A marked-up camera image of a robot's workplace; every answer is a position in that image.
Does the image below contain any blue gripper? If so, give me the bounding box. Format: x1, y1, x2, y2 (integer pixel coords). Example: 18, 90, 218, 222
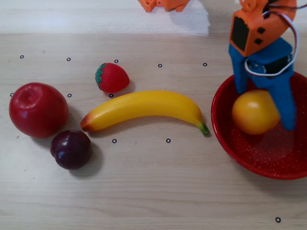
228, 37, 297, 131

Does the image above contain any yellow orange toy peach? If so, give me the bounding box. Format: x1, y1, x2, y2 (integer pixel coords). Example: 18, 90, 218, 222
231, 89, 281, 136

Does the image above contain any orange robot base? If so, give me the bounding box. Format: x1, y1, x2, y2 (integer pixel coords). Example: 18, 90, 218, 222
138, 0, 189, 12

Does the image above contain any red speckled bowl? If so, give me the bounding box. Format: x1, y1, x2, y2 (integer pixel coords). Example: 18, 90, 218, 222
211, 71, 307, 180

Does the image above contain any yellow toy banana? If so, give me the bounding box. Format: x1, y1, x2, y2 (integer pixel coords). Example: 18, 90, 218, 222
80, 90, 211, 137

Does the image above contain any red toy strawberry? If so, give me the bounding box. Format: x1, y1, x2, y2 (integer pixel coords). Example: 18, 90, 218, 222
95, 62, 130, 93

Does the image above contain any dark purple toy plum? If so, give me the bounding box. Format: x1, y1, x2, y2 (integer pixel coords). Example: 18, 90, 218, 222
49, 129, 92, 171

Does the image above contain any red toy apple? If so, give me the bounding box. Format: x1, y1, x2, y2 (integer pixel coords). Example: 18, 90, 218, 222
9, 82, 70, 139

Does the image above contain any red white servo wire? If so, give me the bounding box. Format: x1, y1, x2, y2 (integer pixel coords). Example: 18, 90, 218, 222
244, 3, 307, 77

